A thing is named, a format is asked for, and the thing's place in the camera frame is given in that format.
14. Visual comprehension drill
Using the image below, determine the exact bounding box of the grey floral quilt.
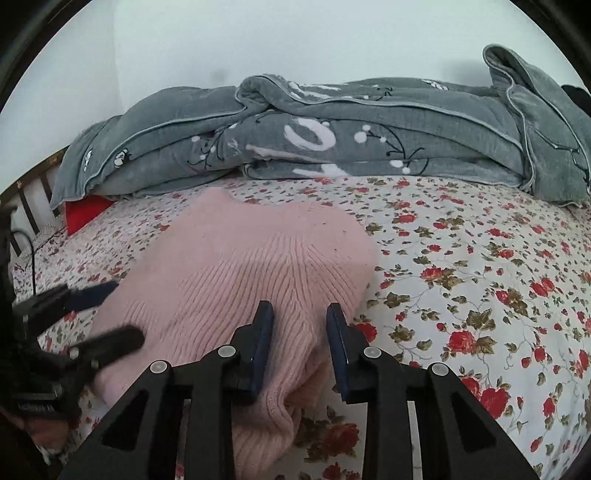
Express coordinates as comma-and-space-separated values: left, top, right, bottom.
50, 44, 590, 207

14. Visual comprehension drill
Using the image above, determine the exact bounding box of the red pillow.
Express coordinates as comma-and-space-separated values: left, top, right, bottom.
65, 195, 113, 236

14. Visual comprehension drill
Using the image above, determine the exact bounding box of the person's left hand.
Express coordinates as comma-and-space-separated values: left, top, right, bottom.
5, 413, 72, 453

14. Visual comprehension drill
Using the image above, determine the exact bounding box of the thin dark cable on bed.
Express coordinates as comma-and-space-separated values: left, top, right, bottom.
8, 227, 68, 296

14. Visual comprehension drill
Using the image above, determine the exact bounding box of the pink knit sweater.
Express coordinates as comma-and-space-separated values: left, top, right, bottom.
92, 188, 378, 479

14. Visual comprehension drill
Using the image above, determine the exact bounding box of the wooden bed headboard rail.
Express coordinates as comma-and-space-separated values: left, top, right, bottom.
1, 147, 67, 238

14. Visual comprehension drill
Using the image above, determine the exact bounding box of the black garment on footboard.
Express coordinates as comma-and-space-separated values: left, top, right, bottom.
562, 85, 591, 117

